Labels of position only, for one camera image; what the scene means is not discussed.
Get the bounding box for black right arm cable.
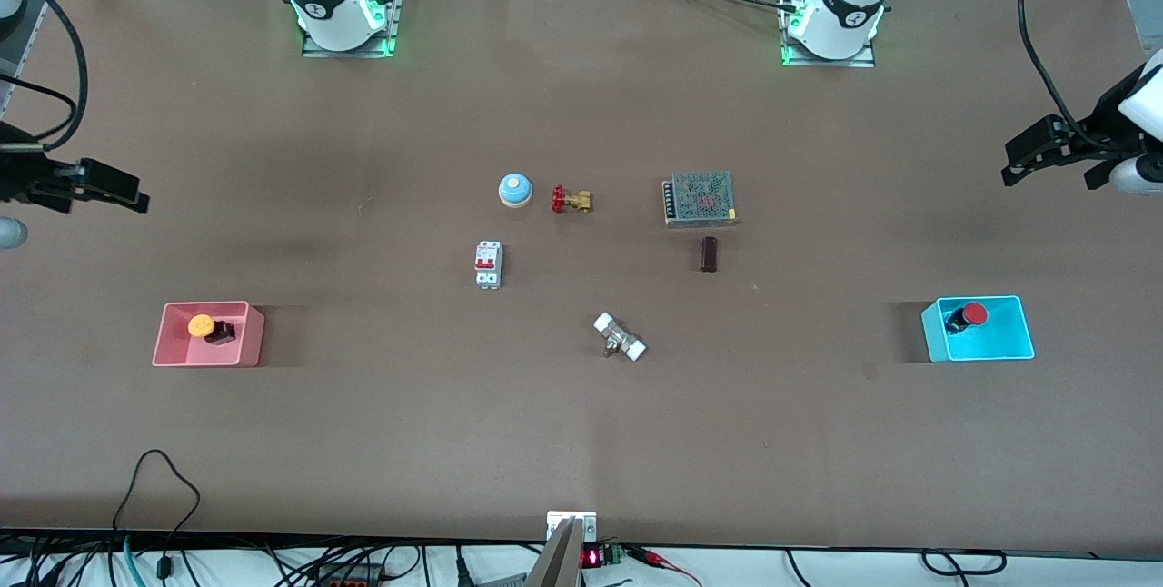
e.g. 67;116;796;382
0;0;90;154

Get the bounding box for black cable loop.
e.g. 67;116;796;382
921;550;1007;577

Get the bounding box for yellow push button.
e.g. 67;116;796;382
187;313;237;347

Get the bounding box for pink plastic box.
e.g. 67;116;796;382
152;301;266;368

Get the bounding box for red cable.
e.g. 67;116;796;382
634;549;702;587

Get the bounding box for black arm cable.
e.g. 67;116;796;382
0;0;90;154
1019;0;1120;152

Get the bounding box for metal fitting white end caps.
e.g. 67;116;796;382
593;312;648;363

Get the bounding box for blue plastic box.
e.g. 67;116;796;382
920;295;1037;363

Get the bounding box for thin black looped cable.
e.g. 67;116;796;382
113;450;202;570

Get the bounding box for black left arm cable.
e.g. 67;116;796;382
1019;0;1120;152

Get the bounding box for white metal bracket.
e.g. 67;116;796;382
546;511;598;544

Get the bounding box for white circuit breaker red switch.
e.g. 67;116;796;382
473;241;503;290

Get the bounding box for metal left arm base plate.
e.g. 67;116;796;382
780;0;878;68

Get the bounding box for red push button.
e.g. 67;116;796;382
943;302;989;335

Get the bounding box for grey metal stand bar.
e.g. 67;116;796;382
525;517;584;587

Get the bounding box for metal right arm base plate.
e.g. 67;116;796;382
302;0;406;58

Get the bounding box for metal mesh power supply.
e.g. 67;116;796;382
661;171;738;228

